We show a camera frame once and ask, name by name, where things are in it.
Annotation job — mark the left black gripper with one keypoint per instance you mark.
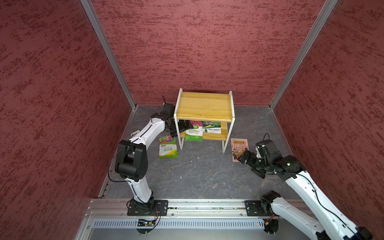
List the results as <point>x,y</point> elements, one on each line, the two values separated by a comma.
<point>182,128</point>

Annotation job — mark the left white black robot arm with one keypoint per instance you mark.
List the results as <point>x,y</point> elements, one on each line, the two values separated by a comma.
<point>132,160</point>

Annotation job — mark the left aluminium corner post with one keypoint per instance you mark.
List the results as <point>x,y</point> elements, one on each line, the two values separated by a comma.
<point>95,22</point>

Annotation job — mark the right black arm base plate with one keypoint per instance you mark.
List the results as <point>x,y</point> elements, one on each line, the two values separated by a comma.
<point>259,208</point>

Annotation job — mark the right aluminium corner post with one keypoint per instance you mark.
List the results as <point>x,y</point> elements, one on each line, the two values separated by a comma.
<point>321,19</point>

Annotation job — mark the green white zinnias seed bag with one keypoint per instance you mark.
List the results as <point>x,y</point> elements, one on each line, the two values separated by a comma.
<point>167,147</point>

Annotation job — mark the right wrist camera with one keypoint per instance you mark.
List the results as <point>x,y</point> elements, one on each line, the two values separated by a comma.
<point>268,150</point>

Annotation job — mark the white frame wooden shelf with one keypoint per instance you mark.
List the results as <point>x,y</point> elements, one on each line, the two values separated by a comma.
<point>208,107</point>

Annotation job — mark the white plug on floor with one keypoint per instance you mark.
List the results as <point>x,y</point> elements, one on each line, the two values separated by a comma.
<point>135,133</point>

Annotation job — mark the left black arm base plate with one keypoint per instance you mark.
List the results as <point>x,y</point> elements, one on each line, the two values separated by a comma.
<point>159,207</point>

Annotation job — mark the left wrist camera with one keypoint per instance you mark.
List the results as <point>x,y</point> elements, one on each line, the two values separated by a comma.
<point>168,109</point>

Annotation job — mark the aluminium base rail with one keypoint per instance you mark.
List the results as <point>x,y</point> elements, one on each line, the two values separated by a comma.
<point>182,214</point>

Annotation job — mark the green rose impatiens seed bag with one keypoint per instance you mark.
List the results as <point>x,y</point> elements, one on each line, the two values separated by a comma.
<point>195,132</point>

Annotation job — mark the dark green vegetable seed bag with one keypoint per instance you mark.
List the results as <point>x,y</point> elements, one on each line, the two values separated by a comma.
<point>212,127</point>

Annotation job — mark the pink shop picture seed bag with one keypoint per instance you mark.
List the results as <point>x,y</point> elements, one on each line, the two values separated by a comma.
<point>238,147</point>

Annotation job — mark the aluminium corner post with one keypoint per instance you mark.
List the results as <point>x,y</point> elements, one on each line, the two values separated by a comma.
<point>321,19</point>
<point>95,22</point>

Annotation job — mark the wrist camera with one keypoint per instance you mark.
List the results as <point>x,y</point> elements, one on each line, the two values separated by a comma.
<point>168,109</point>
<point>268,150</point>

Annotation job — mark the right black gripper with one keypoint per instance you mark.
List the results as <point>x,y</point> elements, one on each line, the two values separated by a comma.
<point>251,157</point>

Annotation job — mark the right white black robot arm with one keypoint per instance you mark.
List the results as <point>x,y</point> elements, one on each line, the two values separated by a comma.
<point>329,222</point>

